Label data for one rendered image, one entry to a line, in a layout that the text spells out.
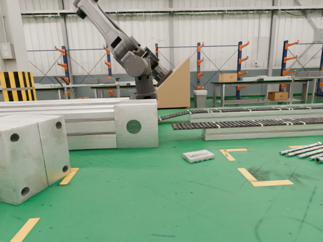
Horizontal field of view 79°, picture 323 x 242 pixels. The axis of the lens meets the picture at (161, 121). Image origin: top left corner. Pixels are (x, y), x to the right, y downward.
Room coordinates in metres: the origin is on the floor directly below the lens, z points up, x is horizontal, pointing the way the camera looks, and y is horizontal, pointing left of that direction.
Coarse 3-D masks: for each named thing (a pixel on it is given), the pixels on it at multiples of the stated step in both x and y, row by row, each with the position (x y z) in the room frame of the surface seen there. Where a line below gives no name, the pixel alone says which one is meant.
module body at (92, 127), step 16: (0, 112) 0.46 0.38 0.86; (16, 112) 0.41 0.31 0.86; (32, 112) 0.41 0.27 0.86; (48, 112) 0.40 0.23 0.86; (64, 112) 0.40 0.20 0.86; (80, 112) 0.40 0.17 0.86; (96, 112) 0.40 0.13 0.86; (112, 112) 0.40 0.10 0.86; (80, 128) 0.40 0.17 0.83; (96, 128) 0.40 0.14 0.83; (112, 128) 0.40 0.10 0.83; (80, 144) 0.40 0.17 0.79; (96, 144) 0.40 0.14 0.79; (112, 144) 0.40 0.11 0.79
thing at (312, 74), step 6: (300, 72) 3.97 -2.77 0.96; (306, 72) 3.85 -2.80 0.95; (312, 72) 3.64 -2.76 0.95; (318, 72) 3.54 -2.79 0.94; (294, 78) 4.01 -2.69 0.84; (300, 78) 3.86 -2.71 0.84; (306, 78) 3.73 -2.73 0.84; (312, 78) 3.60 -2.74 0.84; (318, 78) 3.49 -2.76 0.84; (312, 90) 4.14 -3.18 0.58; (312, 96) 4.12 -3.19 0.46; (312, 102) 4.12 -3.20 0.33
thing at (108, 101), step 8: (0, 104) 0.60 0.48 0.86; (8, 104) 0.59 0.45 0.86; (16, 104) 0.58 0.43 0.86; (24, 104) 0.58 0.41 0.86; (32, 104) 0.58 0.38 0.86; (40, 104) 0.58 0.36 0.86; (48, 104) 0.58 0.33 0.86; (56, 104) 0.58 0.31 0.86; (64, 104) 0.59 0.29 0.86; (72, 104) 0.59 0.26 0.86; (80, 104) 0.59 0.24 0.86; (88, 104) 0.59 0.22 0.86; (96, 104) 0.59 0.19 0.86; (104, 104) 0.59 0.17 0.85; (112, 104) 0.59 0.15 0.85
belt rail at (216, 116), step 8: (216, 112) 0.64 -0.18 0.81; (224, 112) 0.63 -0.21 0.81; (232, 112) 0.63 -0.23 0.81; (240, 112) 0.63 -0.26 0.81; (248, 112) 0.63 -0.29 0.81; (256, 112) 0.64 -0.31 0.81; (264, 112) 0.64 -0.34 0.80; (272, 112) 0.64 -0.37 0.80; (280, 112) 0.64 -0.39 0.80; (288, 112) 0.64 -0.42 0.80; (296, 112) 0.64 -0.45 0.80; (304, 112) 0.64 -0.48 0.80; (312, 112) 0.64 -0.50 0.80; (320, 112) 0.65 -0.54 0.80; (192, 120) 0.63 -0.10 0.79; (200, 120) 0.63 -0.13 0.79; (208, 120) 0.63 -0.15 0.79; (216, 120) 0.63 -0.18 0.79; (224, 120) 0.63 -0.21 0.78; (232, 120) 0.63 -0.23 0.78; (240, 120) 0.63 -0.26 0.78
